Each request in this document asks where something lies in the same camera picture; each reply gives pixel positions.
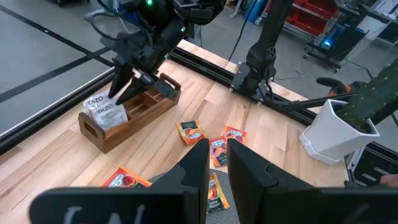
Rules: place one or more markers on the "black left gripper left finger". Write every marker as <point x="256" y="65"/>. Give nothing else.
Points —
<point x="186" y="193"/>

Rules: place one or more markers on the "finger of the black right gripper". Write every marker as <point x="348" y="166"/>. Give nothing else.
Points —
<point x="121" y="77"/>
<point x="135" y="90"/>

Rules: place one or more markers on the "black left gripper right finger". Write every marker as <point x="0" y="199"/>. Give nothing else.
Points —
<point x="264" y="193"/>

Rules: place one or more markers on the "orange mango tea packet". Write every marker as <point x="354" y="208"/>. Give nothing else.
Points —
<point x="216" y="193"/>

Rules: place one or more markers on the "red tea packet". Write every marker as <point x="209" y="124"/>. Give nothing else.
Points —
<point x="124" y="180"/>

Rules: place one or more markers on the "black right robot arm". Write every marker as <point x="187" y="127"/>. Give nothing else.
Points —
<point x="267" y="40"/>

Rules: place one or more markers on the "wooden tea organizer box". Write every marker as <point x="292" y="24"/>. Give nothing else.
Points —
<point x="140" y="126"/>

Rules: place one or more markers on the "white angular plant pot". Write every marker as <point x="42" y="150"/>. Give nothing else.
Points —
<point x="329" y="140"/>

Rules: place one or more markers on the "blue barrel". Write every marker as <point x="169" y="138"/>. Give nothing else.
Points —
<point x="253" y="9"/>

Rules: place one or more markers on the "person's hand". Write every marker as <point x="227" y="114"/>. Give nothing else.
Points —
<point x="390" y="180"/>

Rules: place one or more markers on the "green cactus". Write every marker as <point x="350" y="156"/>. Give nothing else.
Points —
<point x="370" y="96"/>

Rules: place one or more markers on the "metal shelf rack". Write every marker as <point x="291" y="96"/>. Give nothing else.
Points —
<point x="280" y="18"/>

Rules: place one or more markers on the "red storage bin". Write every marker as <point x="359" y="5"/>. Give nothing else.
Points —
<point x="308" y="23"/>
<point x="321" y="7"/>

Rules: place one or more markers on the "black equipment cart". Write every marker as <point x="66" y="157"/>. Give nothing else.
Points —
<point x="345" y="34"/>

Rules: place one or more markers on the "black table frame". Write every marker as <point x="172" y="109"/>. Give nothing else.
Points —
<point x="202" y="65"/>

